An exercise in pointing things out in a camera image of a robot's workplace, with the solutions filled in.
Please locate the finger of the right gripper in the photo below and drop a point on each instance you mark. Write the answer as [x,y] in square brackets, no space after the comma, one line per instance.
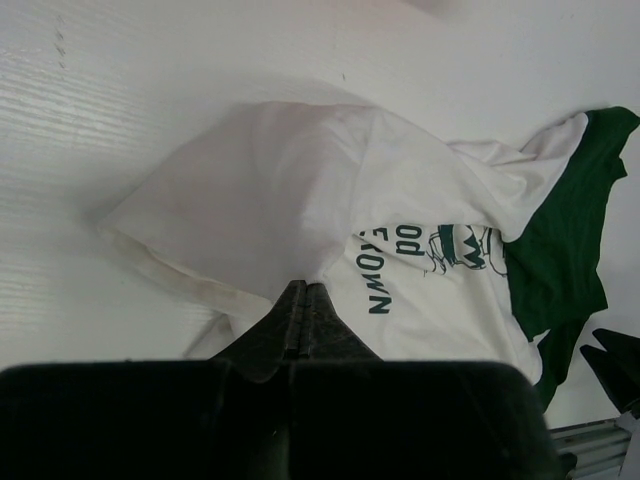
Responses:
[616,384]
[624,349]

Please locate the cream and green t-shirt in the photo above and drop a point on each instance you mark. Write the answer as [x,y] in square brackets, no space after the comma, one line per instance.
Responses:
[429,250]

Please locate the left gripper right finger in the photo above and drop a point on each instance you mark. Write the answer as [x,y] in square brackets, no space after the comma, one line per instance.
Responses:
[323,335]

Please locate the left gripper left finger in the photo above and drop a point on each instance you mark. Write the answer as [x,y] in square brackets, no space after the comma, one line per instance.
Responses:
[258,354]

